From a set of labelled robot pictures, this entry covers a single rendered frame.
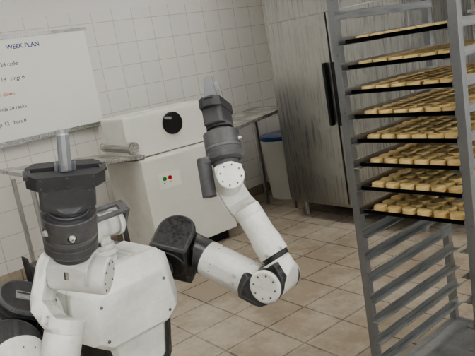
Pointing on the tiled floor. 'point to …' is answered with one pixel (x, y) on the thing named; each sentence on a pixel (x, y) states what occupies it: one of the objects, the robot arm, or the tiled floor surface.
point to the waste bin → (276, 164)
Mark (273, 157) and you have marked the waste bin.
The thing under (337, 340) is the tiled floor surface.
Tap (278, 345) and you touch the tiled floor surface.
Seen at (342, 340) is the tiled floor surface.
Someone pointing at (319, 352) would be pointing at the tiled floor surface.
